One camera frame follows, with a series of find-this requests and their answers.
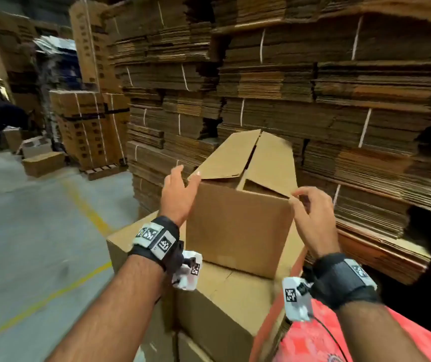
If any person's right hand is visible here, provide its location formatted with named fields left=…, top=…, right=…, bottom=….
left=288, top=186, right=342, bottom=259

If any person's left hand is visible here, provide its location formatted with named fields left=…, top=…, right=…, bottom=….
left=159, top=164, right=202, bottom=227

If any small brown cardboard box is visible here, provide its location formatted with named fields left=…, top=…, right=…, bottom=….
left=186, top=129, right=300, bottom=281

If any strapped pallet load of cartons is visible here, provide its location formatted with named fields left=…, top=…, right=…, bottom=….
left=49, top=89, right=131, bottom=171

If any wall of cardboard stacks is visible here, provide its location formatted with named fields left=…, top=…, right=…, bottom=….
left=104, top=0, right=431, bottom=287

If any tall cardboard bundle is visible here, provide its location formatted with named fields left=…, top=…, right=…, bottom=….
left=68, top=0, right=120, bottom=94

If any person's left forearm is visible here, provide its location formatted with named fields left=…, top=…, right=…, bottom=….
left=47, top=254, right=164, bottom=362

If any person's right forearm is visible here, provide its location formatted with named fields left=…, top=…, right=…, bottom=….
left=336, top=299, right=429, bottom=362

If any wooden pallet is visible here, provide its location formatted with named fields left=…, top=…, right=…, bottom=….
left=80, top=163, right=123, bottom=182

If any red patterned table cloth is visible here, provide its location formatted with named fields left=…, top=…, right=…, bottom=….
left=270, top=296, right=431, bottom=362

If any pile of white blue sheets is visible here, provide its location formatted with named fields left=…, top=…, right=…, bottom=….
left=34, top=35, right=82, bottom=97

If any black left wrist strap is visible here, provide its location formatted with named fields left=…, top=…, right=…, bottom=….
left=128, top=215, right=185, bottom=273

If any black wrist strap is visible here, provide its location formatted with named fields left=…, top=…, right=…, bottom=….
left=309, top=252, right=379, bottom=311
left=128, top=215, right=185, bottom=273

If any black right wrist strap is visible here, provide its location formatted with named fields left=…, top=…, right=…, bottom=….
left=309, top=252, right=379, bottom=311

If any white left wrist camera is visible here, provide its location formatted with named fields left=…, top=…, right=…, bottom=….
left=171, top=250, right=203, bottom=292

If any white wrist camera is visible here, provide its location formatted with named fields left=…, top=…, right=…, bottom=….
left=282, top=276, right=316, bottom=323
left=171, top=250, right=203, bottom=292

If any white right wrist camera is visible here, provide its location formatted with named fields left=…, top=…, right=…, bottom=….
left=282, top=276, right=316, bottom=323

